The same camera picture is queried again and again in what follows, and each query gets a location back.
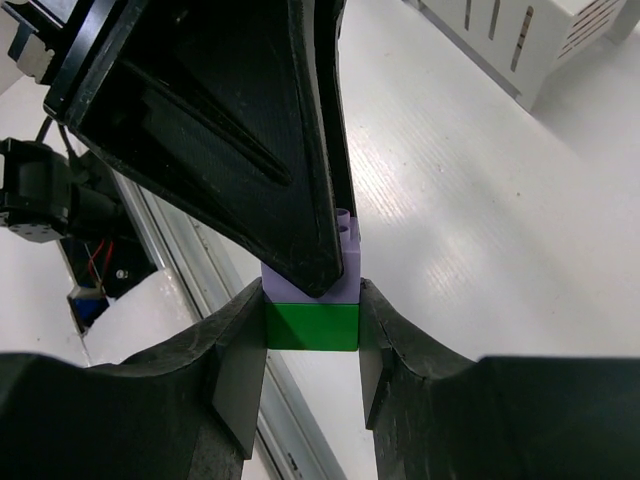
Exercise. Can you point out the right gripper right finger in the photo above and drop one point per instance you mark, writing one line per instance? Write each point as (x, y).
(435, 414)

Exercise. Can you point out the aluminium rail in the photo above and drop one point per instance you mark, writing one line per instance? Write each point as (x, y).
(248, 397)

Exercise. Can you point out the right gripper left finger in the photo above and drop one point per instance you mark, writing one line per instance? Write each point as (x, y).
(126, 421)

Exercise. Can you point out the white slotted container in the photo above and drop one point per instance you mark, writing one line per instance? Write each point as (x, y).
(519, 44)

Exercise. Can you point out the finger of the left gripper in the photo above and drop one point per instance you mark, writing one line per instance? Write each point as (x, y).
(322, 22)
(208, 105)

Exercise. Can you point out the purple and green lego stack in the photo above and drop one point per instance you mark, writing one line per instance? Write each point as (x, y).
(296, 321)

